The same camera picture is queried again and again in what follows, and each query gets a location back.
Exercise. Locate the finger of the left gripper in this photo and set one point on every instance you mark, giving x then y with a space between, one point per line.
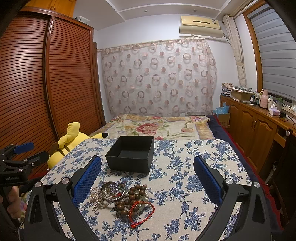
11 150
32 161

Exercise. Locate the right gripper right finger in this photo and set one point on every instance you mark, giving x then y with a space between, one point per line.
252 222

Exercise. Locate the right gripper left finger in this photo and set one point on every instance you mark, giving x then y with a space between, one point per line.
41 222

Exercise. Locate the silver bangle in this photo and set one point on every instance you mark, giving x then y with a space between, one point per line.
112 191

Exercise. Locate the green jade bangle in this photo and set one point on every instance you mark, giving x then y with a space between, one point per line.
138 197

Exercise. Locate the black open jewelry box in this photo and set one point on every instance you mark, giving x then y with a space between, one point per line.
131 154

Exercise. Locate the person's left hand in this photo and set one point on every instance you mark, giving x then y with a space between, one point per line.
14 208

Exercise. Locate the yellow Pikachu plush toy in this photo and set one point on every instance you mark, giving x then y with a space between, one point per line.
66 144

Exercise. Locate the blue floral tablecloth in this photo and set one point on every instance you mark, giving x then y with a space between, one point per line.
182 206

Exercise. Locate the wooden louvered wardrobe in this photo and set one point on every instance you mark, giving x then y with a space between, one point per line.
49 78

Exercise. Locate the wooden sideboard cabinet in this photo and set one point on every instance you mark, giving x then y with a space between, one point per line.
260 136

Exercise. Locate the blue tissue gift bag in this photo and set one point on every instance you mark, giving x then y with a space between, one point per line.
223 115

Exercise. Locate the pink tissue box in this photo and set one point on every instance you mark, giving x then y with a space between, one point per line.
273 110

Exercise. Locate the floral bed cover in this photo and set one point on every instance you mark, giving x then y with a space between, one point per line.
161 128

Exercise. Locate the pink thermos bottle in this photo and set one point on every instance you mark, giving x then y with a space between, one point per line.
263 99

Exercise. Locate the cardboard box on sideboard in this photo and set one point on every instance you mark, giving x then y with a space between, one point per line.
241 96

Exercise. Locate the circle pattern sheer curtain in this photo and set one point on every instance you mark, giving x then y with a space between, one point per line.
164 78

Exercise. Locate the grey window roller blind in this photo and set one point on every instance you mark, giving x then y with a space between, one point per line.
277 51

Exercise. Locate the beige side curtain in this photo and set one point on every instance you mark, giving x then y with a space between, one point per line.
235 43

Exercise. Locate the cream wall air conditioner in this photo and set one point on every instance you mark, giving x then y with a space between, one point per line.
196 25

